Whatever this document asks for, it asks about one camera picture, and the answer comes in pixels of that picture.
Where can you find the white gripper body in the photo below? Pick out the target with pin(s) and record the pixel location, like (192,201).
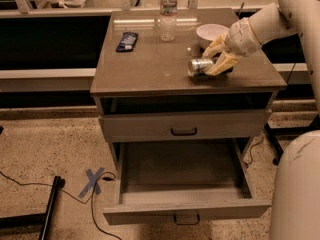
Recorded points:
(240,37)

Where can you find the clear plastic water bottle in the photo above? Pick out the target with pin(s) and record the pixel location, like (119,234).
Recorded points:
(168,16)

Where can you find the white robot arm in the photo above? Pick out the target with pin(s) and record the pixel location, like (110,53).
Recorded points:
(295,210)

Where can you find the black wheeled base leg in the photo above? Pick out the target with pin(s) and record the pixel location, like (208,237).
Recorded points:
(275,144)

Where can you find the black drawer handle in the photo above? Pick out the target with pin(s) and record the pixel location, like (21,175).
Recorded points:
(186,220)
(183,131)

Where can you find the black drawer handle upper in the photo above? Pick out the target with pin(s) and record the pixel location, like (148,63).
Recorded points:
(183,131)

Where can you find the closed grey drawer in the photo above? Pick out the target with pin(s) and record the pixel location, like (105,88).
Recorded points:
(156,126)

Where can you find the blue snack packet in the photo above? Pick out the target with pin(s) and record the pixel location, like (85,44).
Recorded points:
(127,42)

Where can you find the black metal stand leg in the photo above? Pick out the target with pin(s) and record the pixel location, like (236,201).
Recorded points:
(43,220)

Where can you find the grey drawer cabinet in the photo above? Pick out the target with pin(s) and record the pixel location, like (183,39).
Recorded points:
(153,77)

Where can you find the black drawer handle lower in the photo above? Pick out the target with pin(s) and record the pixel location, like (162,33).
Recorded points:
(186,220)

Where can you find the open grey drawer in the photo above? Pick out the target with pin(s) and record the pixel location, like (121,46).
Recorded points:
(157,180)

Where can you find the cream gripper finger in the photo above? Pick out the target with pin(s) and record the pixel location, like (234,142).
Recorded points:
(217,46)
(225,61)

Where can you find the redbull can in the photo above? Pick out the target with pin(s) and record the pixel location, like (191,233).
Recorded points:
(199,67)

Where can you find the white bowl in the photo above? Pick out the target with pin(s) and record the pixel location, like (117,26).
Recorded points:
(208,32)

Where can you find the blue tape cross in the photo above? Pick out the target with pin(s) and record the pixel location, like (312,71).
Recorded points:
(92,182)

